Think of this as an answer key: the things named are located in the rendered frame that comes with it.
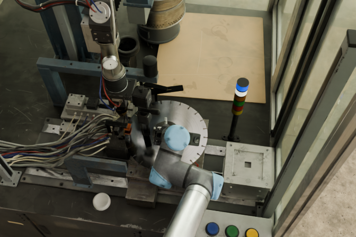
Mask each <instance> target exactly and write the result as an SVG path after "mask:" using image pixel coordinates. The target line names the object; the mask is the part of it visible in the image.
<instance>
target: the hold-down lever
mask: <svg viewBox="0 0 356 237"><path fill-rule="evenodd" d="M138 111H140V112H146V113H150V114H152V115H160V113H161V112H160V110H157V109H150V110H149V109H145V108H138Z"/></svg>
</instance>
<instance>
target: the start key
mask: <svg viewBox="0 0 356 237"><path fill-rule="evenodd" d="M226 233H227V235H228V236H229V237H236V236H237V234H238V230H237V228H236V227H234V226H229V227H228V228H227V231H226Z"/></svg>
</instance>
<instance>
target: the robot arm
mask: <svg viewBox="0 0 356 237"><path fill-rule="evenodd" d="M155 126H156V130H155V137H154V140H153V142H154V144H153V145H160V147H159V150H158V153H157V156H156V159H155V161H154V164H153V166H152V169H151V172H150V176H149V181H150V182H151V183H152V184H154V185H157V186H159V187H163V188H166V189H170V188H171V186H172V185H176V186H179V187H182V188H184V189H186V190H185V192H184V194H183V196H182V198H181V200H180V202H179V204H178V206H177V208H176V210H175V212H174V215H173V217H172V219H171V221H170V223H169V225H168V227H167V229H166V231H165V233H164V235H163V237H195V235H196V232H197V230H198V227H199V225H200V223H201V220H202V218H203V215H204V213H205V211H206V208H207V206H208V203H209V201H210V199H214V200H217V199H218V197H219V195H220V192H221V189H222V186H223V183H224V178H223V177H222V176H220V175H218V174H216V173H213V172H212V171H207V170H205V169H202V168H199V167H196V166H194V165H191V164H189V163H186V162H183V161H181V158H182V154H183V151H184V149H185V148H186V147H187V145H192V146H199V143H200V137H201V135H200V134H198V133H192V132H188V130H187V129H186V128H184V127H183V126H181V125H171V126H161V125H155ZM158 126H159V127H161V128H160V129H159V128H157V127H158ZM155 142H156V143H155Z"/></svg>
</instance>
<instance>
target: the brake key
mask: <svg viewBox="0 0 356 237"><path fill-rule="evenodd" d="M207 232H208V233H209V234H211V235H215V234H216V233H217V232H218V226H217V225H216V224H215V223H210V224H208V226H207Z"/></svg>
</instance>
